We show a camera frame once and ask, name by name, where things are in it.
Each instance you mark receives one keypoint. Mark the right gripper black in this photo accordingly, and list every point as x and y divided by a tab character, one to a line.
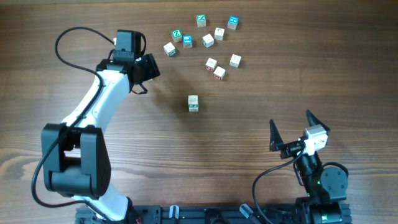
277	144

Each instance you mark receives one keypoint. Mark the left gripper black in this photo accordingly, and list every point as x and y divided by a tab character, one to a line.
153	70

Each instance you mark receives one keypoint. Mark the yellow M block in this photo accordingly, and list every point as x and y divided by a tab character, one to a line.
192	100

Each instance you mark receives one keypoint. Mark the white block number four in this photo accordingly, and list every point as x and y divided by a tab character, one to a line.
193	108

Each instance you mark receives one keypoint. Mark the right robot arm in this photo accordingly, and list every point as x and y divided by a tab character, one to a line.
324	183

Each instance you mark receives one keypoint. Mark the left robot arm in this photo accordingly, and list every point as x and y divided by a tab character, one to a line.
75	161

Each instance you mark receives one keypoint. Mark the white block green side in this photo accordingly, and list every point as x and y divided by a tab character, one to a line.
169	49

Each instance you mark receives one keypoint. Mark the green Z block left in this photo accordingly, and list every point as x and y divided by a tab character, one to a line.
177	35

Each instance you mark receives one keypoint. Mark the blue block centre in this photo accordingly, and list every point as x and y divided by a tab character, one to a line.
187	41

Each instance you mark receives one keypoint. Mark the blue block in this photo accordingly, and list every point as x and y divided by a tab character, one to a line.
233	22
187	41

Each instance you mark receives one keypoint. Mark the white block red side upper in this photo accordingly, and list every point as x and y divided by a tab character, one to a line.
211	64

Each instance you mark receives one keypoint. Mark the white block red side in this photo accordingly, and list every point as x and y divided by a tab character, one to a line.
219	73
211	64

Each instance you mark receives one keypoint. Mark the white block teal side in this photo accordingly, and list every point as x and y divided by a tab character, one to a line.
208	40

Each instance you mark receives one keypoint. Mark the white block red side lower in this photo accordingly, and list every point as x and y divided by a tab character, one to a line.
219	73

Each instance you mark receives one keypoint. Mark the green letter block top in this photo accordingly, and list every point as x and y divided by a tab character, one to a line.
201	20

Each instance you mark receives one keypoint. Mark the plain block with drawing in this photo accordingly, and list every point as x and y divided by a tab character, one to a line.
219	33

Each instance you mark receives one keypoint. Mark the white block far right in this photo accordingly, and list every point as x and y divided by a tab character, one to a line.
235	60

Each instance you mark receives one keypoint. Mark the blue block top right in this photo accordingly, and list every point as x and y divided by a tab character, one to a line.
233	22

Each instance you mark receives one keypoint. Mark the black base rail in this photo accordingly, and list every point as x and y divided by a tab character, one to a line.
214	214

